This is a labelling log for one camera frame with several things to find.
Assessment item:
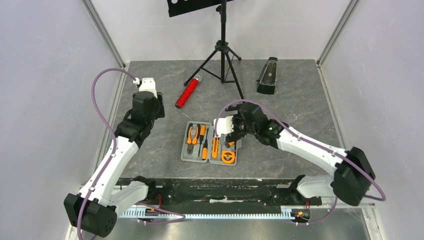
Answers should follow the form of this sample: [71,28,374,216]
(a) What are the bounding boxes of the orange handled pliers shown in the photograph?
[186,123,200,156]

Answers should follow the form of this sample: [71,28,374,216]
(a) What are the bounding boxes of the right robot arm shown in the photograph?
[224,102,375,206]

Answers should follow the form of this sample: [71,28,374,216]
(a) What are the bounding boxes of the grey plastic tool case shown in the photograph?
[180,121,242,166]

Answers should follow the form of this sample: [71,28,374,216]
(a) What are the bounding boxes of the orange black utility knife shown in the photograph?
[211,136,220,159]

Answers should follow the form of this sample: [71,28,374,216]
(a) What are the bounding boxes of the black tripod stand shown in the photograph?
[183,0,245,99]

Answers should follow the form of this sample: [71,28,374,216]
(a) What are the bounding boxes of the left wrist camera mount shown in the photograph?
[132,77,158,98]

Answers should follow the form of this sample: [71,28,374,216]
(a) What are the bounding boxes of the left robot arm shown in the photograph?
[63,91,165,238]

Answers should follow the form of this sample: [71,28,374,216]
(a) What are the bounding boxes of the black perforated stand plate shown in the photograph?
[166,0,232,18]

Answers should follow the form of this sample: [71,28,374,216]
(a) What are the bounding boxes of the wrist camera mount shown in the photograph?
[132,77,158,98]
[213,115,234,137]

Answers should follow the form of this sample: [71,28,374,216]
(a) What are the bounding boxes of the purple cable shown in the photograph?
[76,68,186,240]
[213,98,387,226]

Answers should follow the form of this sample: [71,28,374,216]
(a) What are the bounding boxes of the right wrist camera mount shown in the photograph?
[213,115,234,137]

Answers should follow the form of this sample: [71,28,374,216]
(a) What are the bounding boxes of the black metronome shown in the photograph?
[256,57,278,95]

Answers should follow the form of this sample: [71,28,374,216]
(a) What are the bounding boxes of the red glitter tube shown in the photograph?
[174,74,202,109]

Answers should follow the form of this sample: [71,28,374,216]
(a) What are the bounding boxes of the orange hex key set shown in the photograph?
[224,141,236,148]

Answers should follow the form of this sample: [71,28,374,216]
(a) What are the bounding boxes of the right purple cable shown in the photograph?
[213,98,387,226]

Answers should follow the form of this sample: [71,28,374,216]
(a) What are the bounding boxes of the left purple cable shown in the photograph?
[76,68,186,240]

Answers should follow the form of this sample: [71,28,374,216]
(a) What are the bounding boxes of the grey slotted cable duct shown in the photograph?
[119,206,295,221]

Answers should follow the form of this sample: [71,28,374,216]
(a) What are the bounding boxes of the orange tape measure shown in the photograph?
[221,150,236,164]

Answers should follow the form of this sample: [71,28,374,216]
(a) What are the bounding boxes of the orange handled screwdriver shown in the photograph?
[201,129,209,160]
[198,124,206,145]

